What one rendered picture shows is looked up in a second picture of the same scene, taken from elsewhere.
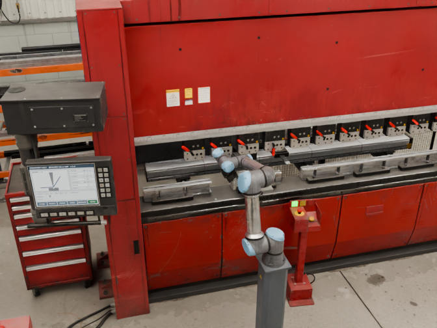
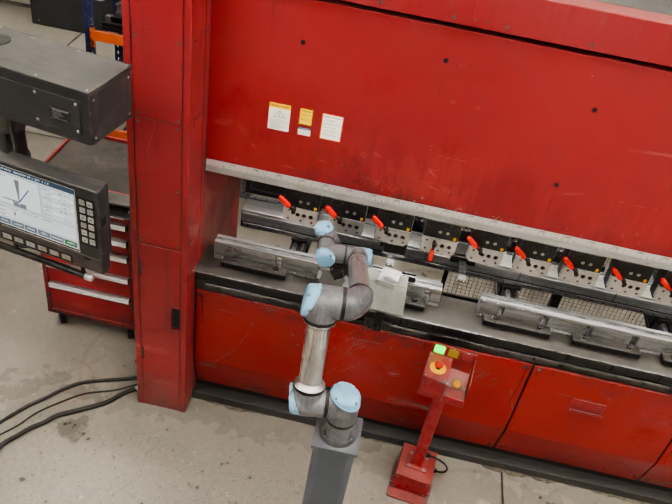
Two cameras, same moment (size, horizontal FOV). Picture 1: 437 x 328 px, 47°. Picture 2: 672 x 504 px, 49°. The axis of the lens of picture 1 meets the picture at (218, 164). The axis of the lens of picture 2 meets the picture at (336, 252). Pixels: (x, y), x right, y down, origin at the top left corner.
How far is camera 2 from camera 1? 1.14 m
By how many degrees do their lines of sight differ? 18
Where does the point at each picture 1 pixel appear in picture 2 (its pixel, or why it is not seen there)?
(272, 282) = (323, 463)
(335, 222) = (510, 400)
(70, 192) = (41, 219)
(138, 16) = not seen: outside the picture
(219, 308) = (283, 448)
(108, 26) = not seen: outside the picture
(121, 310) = (146, 393)
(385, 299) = not seen: outside the picture
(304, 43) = (530, 93)
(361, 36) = (647, 113)
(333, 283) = (477, 488)
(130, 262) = (164, 335)
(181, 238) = (253, 329)
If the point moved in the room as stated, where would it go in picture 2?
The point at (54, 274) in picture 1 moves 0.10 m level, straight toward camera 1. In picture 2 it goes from (86, 304) to (80, 317)
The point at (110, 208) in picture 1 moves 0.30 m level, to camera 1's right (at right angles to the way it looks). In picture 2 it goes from (95, 262) to (166, 294)
